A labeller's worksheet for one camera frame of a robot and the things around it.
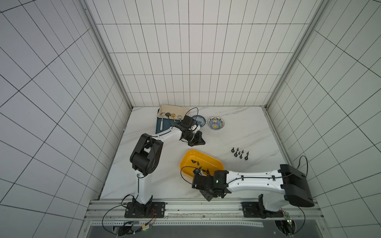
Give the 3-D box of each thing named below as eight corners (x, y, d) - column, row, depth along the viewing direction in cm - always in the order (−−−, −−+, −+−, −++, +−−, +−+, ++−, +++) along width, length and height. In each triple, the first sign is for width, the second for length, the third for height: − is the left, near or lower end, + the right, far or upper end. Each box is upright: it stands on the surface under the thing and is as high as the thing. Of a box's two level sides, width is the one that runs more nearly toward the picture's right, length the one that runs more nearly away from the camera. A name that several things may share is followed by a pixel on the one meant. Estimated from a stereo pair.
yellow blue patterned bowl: (207, 131, 107) (208, 127, 103) (206, 120, 114) (207, 116, 110) (224, 131, 107) (225, 127, 103) (222, 120, 114) (223, 116, 110)
